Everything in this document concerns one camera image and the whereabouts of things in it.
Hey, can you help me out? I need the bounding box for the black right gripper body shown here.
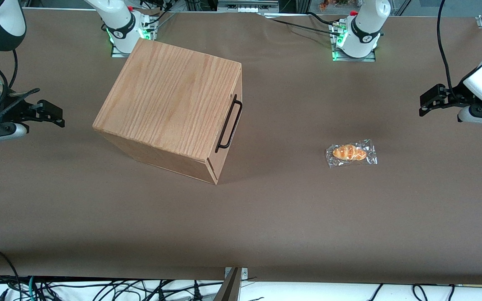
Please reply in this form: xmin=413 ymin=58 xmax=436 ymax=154
xmin=0 ymin=89 xmax=36 ymax=132

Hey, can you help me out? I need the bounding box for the black metal drawer handle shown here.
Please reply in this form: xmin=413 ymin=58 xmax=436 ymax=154
xmin=215 ymin=94 xmax=243 ymax=153

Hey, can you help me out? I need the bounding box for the wooden drawer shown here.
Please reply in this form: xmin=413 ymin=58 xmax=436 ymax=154
xmin=206 ymin=63 xmax=244 ymax=178

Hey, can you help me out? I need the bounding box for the oak wooden drawer cabinet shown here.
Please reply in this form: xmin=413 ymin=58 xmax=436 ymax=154
xmin=92 ymin=38 xmax=244 ymax=185

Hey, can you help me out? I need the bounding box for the bread roll in clear wrapper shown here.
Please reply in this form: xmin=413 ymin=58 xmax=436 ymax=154
xmin=326 ymin=139 xmax=378 ymax=168

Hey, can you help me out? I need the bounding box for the grey equipment box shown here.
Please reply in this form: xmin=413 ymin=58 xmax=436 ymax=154
xmin=217 ymin=0 xmax=280 ymax=13

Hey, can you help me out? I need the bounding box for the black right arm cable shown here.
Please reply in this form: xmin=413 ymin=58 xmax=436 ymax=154
xmin=0 ymin=49 xmax=41 ymax=126

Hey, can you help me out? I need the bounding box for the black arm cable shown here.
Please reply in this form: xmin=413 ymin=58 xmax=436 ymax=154
xmin=437 ymin=0 xmax=455 ymax=92
xmin=0 ymin=49 xmax=41 ymax=126

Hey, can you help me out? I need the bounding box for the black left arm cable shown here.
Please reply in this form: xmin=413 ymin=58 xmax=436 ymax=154
xmin=437 ymin=0 xmax=455 ymax=92

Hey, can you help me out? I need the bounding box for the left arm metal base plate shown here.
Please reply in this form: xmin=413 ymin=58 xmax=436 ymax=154
xmin=330 ymin=21 xmax=377 ymax=62

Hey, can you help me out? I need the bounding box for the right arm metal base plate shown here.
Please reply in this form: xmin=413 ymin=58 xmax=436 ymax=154
xmin=110 ymin=13 xmax=159 ymax=58

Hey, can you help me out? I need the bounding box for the thin black cable on table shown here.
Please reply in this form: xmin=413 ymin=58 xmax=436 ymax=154
xmin=262 ymin=13 xmax=338 ymax=33

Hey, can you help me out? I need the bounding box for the metal clamp bracket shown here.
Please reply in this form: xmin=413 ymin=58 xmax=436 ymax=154
xmin=224 ymin=267 xmax=249 ymax=279

